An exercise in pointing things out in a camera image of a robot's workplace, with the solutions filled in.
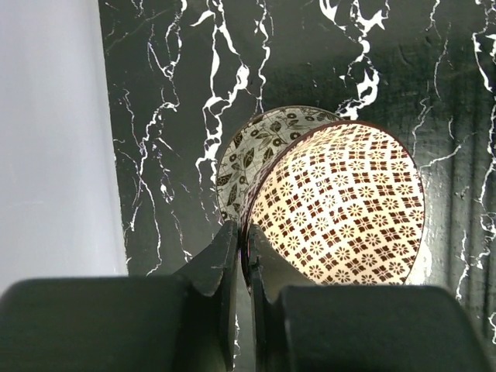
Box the black leaf pattern bowl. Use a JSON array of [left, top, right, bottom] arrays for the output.
[[215, 105, 342, 222]]

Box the red patterned ceramic bowl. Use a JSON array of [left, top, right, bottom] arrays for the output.
[[239, 121, 425, 285]]

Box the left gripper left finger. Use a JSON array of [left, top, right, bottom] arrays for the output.
[[1, 222, 238, 371]]

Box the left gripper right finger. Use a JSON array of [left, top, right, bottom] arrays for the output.
[[247, 226, 491, 371]]

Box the black marble pattern mat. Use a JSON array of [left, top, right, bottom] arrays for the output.
[[98, 1, 495, 357]]

